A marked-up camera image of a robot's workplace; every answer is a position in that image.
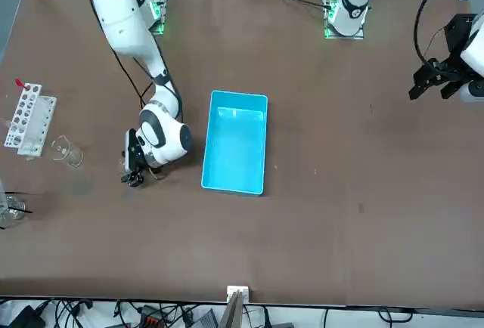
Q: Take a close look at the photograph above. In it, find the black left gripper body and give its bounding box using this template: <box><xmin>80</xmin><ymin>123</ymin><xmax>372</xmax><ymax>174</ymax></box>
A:
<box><xmin>442</xmin><ymin>13</ymin><xmax>477</xmax><ymax>67</ymax></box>

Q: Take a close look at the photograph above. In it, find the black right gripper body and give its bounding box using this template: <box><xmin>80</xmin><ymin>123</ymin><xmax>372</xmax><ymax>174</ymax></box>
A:
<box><xmin>121</xmin><ymin>127</ymin><xmax>147</xmax><ymax>174</ymax></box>

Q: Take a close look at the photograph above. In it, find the large glass beaker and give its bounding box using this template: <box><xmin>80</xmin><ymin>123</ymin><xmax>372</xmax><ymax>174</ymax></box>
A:
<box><xmin>50</xmin><ymin>135</ymin><xmax>84</xmax><ymax>169</ymax></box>

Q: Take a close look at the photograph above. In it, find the blue plastic bin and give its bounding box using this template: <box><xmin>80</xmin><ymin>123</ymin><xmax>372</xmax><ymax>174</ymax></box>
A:
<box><xmin>200</xmin><ymin>89</ymin><xmax>269</xmax><ymax>196</ymax></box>

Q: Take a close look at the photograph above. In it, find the white test tube rack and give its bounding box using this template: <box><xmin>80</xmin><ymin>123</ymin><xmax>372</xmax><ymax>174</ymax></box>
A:
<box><xmin>3</xmin><ymin>83</ymin><xmax>57</xmax><ymax>156</ymax></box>

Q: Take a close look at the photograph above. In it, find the thin black stick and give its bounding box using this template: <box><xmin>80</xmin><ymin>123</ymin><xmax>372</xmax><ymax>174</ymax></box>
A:
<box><xmin>3</xmin><ymin>190</ymin><xmax>34</xmax><ymax>215</ymax></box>

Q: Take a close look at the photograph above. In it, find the red and black device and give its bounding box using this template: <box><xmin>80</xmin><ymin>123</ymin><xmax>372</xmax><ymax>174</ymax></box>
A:
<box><xmin>138</xmin><ymin>305</ymin><xmax>162</xmax><ymax>327</ymax></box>

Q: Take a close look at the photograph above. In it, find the black finned power supply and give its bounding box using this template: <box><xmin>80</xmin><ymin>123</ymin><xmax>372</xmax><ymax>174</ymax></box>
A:
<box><xmin>196</xmin><ymin>312</ymin><xmax>219</xmax><ymax>328</ymax></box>

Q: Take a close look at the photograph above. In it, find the black power adapter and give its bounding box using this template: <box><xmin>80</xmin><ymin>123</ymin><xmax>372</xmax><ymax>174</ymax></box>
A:
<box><xmin>9</xmin><ymin>305</ymin><xmax>46</xmax><ymax>328</ymax></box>

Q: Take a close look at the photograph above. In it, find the thick black cable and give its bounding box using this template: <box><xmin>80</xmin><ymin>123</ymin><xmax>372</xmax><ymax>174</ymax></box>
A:
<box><xmin>414</xmin><ymin>0</ymin><xmax>455</xmax><ymax>64</ymax></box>

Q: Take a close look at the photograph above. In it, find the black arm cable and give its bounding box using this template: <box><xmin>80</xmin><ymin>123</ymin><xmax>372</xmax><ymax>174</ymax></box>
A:
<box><xmin>87</xmin><ymin>0</ymin><xmax>185</xmax><ymax>121</ymax></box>

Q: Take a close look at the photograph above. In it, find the silver post bracket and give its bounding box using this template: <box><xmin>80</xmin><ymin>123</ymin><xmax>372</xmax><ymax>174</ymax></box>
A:
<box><xmin>225</xmin><ymin>285</ymin><xmax>250</xmax><ymax>305</ymax></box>

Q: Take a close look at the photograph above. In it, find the silver aluminium camera post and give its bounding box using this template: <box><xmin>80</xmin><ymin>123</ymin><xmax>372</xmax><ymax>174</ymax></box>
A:
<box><xmin>219</xmin><ymin>292</ymin><xmax>245</xmax><ymax>328</ymax></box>

